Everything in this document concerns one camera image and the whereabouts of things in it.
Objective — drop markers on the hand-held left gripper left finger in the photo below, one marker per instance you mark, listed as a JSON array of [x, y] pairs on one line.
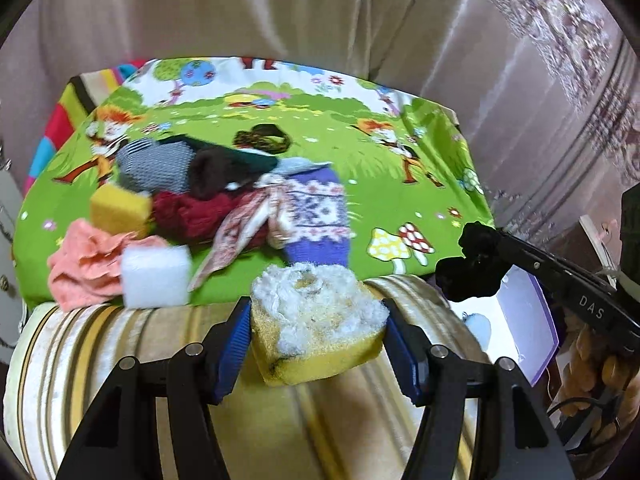
[[235, 345]]

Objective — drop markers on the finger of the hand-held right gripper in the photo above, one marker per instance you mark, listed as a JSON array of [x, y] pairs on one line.
[[530, 257]]

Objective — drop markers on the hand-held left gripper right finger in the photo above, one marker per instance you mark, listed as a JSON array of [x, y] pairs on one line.
[[402, 355]]

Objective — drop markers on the black cloth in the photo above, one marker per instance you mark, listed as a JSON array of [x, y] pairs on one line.
[[470, 270]]

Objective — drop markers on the yellow sponge with white scrubber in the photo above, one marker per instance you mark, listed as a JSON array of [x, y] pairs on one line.
[[320, 340]]

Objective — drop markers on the white foam block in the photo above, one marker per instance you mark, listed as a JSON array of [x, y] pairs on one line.
[[156, 275]]

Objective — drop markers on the dark brown sock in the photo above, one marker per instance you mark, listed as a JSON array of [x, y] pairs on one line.
[[215, 172]]

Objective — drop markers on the plain yellow sponge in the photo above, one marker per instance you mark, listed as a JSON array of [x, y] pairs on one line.
[[120, 207]]

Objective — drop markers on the grey striped knitted cloth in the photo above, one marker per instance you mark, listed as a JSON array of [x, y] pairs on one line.
[[155, 162]]

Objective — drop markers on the person's right hand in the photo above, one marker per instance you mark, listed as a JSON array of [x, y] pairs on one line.
[[590, 365]]

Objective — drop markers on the white box with purple edge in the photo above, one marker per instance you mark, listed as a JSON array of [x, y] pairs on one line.
[[515, 325]]

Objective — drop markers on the beige striped cushion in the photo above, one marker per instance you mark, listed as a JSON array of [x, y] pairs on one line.
[[150, 340]]

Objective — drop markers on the patterned beige scarf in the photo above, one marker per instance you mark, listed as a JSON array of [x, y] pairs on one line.
[[245, 225]]

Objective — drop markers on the dark red knitted cloth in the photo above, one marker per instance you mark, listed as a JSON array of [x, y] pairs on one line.
[[185, 217]]

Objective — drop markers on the purple patterned knitted sock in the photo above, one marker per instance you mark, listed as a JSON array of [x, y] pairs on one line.
[[317, 215]]

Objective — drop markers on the pink cloth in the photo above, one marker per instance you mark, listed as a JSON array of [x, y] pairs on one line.
[[85, 270]]

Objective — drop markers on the green printed blanket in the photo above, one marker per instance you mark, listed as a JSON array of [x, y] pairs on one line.
[[350, 160]]

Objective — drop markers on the patterned lace curtain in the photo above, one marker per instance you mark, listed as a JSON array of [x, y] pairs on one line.
[[565, 25]]

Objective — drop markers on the white cabinet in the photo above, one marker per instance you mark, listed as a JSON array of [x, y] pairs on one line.
[[10, 260]]

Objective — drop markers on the multicoloured striped blanket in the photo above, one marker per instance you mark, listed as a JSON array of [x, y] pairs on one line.
[[60, 125]]

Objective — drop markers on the beige curtain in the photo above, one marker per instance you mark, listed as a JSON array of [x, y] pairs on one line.
[[250, 10]]

